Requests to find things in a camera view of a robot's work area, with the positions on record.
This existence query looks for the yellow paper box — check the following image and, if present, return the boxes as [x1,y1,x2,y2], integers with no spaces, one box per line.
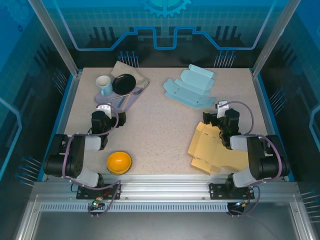
[187,121,250,177]

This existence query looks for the light blue paper box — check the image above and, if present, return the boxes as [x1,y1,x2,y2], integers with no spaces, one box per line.
[163,64,217,110]

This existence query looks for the lavender tray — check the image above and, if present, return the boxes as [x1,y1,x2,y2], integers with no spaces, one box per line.
[94,84,146,115]

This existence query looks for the metal fork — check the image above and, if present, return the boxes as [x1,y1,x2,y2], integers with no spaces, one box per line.
[107,87,144,101]

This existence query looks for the black plate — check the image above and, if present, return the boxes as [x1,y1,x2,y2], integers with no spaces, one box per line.
[111,73,137,95]

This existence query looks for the light blue mug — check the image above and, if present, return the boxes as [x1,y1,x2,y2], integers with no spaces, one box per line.
[95,74,114,97]

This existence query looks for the orange bowl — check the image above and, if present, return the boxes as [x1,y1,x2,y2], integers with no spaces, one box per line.
[106,150,133,176]

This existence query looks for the beige cloth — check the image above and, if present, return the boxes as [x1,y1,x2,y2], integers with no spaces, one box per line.
[110,60,151,91]

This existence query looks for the small connector with light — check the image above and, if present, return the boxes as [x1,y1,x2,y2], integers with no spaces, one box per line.
[90,198,105,209]
[233,200,249,210]

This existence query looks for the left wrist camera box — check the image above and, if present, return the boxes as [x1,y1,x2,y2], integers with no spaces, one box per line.
[96,103,113,118]

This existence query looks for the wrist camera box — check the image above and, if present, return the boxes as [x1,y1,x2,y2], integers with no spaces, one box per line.
[215,100,230,119]
[96,103,113,118]

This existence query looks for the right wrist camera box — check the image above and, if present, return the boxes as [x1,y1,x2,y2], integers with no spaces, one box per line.
[215,100,230,119]

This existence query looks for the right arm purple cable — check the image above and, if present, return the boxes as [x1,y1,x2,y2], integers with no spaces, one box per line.
[216,101,287,219]

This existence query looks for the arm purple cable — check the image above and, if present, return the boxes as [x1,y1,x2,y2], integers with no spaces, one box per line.
[216,101,287,219]
[61,102,123,219]

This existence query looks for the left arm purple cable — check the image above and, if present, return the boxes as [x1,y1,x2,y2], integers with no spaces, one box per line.
[61,102,123,219]

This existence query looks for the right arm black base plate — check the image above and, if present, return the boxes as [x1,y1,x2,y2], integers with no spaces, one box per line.
[208,183,256,201]

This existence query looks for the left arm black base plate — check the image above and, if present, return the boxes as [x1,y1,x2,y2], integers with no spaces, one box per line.
[76,183,123,201]

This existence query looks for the aluminium rail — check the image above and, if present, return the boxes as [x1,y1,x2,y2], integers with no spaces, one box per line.
[32,174,301,205]

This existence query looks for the aluminium frame post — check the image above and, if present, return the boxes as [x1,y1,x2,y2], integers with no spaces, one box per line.
[251,0,302,78]
[27,0,82,78]

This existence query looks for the slotted cable duct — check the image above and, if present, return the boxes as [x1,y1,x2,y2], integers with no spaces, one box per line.
[39,202,230,213]

